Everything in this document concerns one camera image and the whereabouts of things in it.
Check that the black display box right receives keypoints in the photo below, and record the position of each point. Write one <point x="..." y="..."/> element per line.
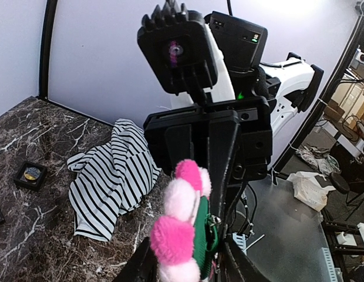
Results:
<point x="21" y="182"/>

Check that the round yellow grey brooch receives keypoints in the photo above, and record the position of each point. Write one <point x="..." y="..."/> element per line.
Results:
<point x="32" y="174"/>

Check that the black white striped garment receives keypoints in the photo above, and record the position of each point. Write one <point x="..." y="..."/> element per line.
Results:
<point x="111" y="180"/>

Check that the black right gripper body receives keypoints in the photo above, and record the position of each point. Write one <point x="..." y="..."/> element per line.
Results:
<point x="253" y="144"/>

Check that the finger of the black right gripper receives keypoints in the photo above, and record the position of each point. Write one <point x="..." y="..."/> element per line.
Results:
<point x="179" y="143"/>
<point x="223" y="132"/>

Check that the pink flower brooch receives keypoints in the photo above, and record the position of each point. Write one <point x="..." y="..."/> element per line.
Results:
<point x="185" y="238"/>

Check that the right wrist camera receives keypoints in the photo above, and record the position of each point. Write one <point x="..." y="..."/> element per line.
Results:
<point x="175" y="42"/>

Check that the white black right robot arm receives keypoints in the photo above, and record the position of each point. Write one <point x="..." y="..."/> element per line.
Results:
<point x="288" y="86"/>

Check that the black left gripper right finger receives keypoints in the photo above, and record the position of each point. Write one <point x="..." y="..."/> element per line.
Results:
<point x="234" y="265"/>

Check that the black right frame post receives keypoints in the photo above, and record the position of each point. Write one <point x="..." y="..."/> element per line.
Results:
<point x="45" y="49"/>

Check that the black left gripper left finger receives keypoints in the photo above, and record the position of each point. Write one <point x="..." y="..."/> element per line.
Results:
<point x="142" y="266"/>

